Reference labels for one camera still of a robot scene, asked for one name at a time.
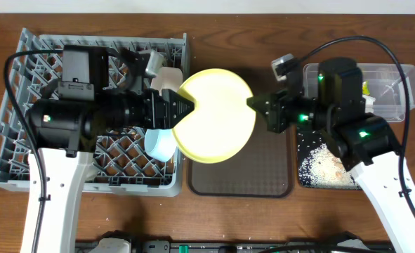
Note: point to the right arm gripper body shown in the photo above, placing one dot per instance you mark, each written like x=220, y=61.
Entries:
x=302, y=111

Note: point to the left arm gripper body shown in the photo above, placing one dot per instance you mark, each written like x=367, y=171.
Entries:
x=156, y=109

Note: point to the pink rice bowl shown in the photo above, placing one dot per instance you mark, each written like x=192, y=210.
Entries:
x=167, y=78

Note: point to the light blue bowl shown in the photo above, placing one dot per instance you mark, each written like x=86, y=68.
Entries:
x=160, y=144

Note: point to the yellow round plate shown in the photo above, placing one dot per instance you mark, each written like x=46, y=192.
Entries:
x=221, y=123

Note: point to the yellow green wrapper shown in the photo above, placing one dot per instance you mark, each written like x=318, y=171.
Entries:
x=365, y=88

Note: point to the white paper napkin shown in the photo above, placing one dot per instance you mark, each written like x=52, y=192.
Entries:
x=369, y=103

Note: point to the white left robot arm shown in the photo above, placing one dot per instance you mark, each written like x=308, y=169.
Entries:
x=64, y=136

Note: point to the black waste tray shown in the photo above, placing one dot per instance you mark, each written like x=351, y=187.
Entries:
x=306, y=141

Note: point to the clear plastic waste bin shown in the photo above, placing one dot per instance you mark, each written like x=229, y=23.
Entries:
x=385, y=85

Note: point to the grey plastic dish rack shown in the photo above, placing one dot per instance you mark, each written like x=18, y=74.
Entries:
x=120, y=164

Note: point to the dark brown serving tray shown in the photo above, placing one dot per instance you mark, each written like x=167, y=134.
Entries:
x=262, y=168

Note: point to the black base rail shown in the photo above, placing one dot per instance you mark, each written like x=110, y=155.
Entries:
x=148, y=243

